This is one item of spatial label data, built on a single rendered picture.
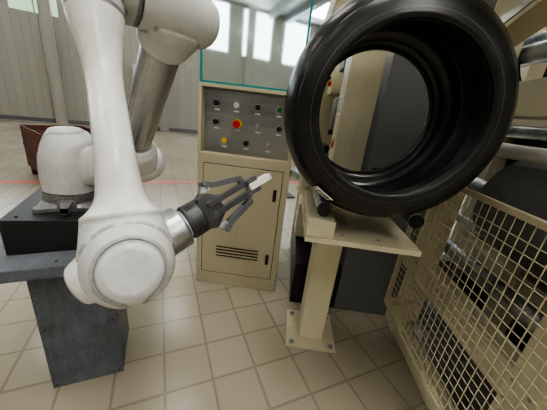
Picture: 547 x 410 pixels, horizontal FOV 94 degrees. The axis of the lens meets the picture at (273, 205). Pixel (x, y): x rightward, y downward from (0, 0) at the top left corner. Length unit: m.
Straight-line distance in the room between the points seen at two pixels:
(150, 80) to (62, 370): 1.19
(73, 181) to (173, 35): 0.61
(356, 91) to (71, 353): 1.53
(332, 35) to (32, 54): 11.35
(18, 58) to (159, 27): 11.22
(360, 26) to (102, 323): 1.33
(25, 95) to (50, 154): 10.82
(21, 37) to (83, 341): 11.03
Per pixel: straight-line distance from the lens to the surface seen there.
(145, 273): 0.33
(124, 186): 0.39
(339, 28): 0.74
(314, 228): 0.82
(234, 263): 1.78
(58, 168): 1.09
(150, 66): 0.83
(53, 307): 1.29
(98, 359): 1.47
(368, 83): 1.15
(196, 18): 0.75
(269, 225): 1.61
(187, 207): 0.55
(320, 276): 1.36
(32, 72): 11.81
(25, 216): 1.12
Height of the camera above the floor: 1.16
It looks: 20 degrees down
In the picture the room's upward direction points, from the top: 7 degrees clockwise
